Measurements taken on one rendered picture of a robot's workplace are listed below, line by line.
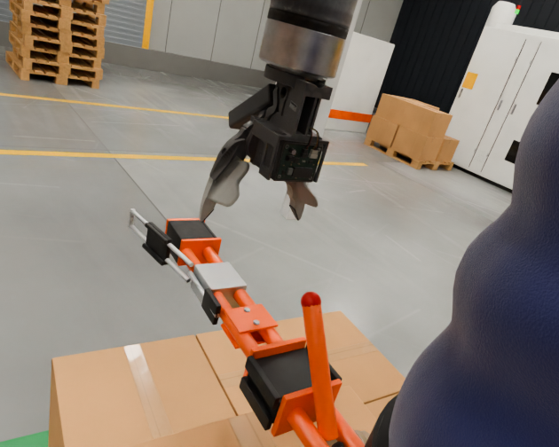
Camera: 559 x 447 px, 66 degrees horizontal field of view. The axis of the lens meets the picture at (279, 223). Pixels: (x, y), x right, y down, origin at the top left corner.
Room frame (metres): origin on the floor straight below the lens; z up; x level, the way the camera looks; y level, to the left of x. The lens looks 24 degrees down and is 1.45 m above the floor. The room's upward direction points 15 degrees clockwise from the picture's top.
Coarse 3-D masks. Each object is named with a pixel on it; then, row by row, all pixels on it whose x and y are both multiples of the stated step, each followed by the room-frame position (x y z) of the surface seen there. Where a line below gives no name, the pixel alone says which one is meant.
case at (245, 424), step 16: (336, 400) 0.54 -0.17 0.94; (352, 400) 0.55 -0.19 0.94; (240, 416) 0.46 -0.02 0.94; (352, 416) 0.51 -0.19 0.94; (368, 416) 0.52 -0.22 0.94; (192, 432) 0.41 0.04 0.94; (208, 432) 0.42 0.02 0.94; (224, 432) 0.42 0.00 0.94; (240, 432) 0.43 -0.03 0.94; (256, 432) 0.44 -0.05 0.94; (288, 432) 0.45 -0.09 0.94; (368, 432) 0.49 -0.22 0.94
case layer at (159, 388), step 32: (288, 320) 1.27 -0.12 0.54; (96, 352) 0.89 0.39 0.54; (128, 352) 0.92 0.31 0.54; (160, 352) 0.95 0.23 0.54; (192, 352) 0.99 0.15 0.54; (224, 352) 1.02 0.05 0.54; (352, 352) 1.19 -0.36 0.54; (64, 384) 0.76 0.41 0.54; (96, 384) 0.79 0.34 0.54; (128, 384) 0.82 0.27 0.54; (160, 384) 0.84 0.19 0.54; (192, 384) 0.87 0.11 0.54; (224, 384) 0.90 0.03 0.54; (352, 384) 1.04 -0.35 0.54; (384, 384) 1.08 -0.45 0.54; (64, 416) 0.68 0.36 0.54; (96, 416) 0.70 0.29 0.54; (128, 416) 0.72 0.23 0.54; (160, 416) 0.75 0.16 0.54; (192, 416) 0.77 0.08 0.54; (224, 416) 0.80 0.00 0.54
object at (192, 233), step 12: (168, 228) 0.69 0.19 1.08; (180, 228) 0.67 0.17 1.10; (192, 228) 0.69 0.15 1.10; (204, 228) 0.70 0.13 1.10; (180, 240) 0.64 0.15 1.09; (192, 240) 0.64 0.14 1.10; (204, 240) 0.66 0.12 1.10; (216, 240) 0.67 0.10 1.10; (216, 252) 0.67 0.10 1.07; (180, 264) 0.63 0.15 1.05
